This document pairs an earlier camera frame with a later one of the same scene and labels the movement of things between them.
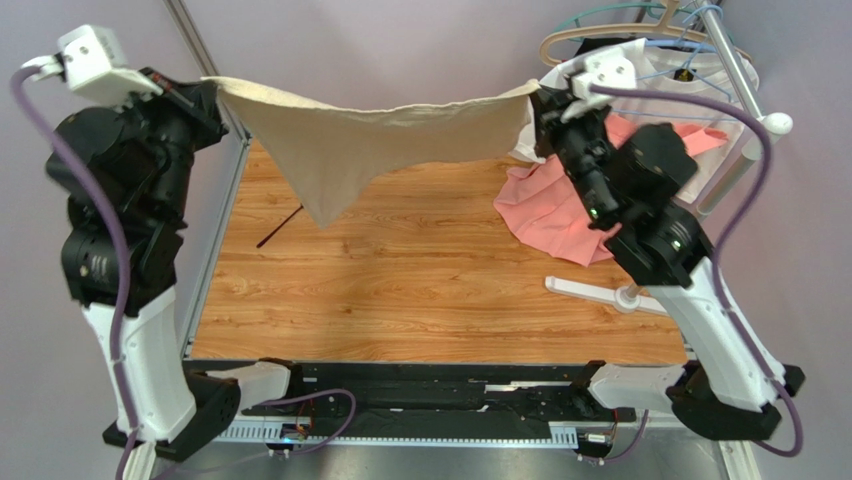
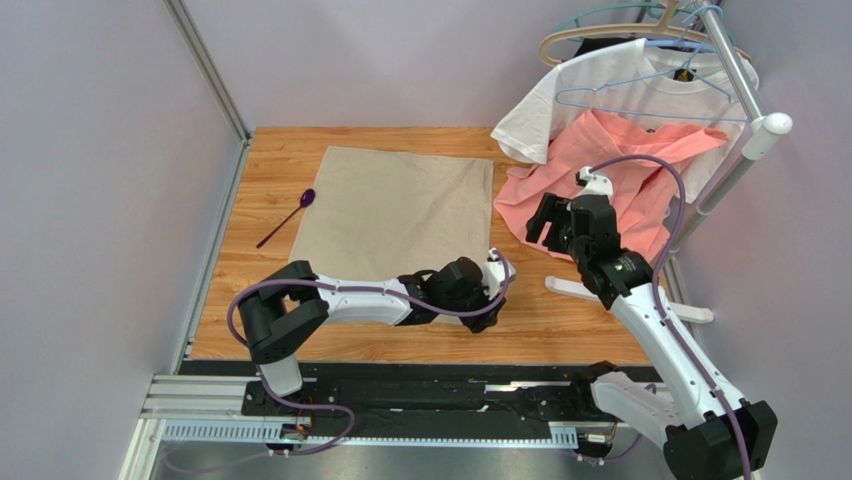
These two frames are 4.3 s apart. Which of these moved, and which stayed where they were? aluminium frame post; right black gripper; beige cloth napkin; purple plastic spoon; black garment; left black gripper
Moved: beige cloth napkin; left black gripper; right black gripper
Stayed: aluminium frame post; purple plastic spoon; black garment
